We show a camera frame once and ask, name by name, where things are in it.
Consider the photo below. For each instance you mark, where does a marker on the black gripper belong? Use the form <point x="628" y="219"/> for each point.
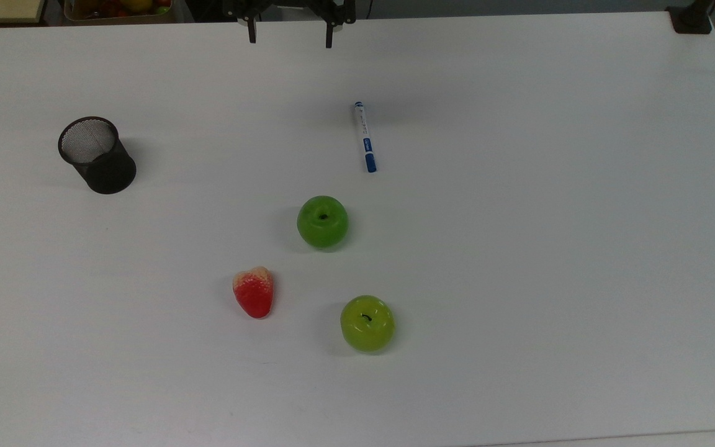
<point x="289" y="7"/>

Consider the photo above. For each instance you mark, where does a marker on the white marker with blue cap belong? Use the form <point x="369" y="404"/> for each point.
<point x="364" y="136"/>

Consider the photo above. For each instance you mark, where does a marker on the box of toy fruits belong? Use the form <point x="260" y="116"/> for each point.
<point x="118" y="9"/>

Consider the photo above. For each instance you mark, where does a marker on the dark green toy apple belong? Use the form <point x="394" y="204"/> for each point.
<point x="323" y="222"/>

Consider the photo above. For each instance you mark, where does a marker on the black mesh pen cup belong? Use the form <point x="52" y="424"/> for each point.
<point x="98" y="159"/>

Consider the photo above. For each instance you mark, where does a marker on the red toy strawberry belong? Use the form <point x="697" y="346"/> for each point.
<point x="254" y="294"/>

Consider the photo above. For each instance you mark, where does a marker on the yellow-green toy apple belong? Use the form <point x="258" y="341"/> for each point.
<point x="367" y="324"/>

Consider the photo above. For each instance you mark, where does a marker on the black table clamp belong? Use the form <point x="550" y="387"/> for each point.
<point x="691" y="17"/>

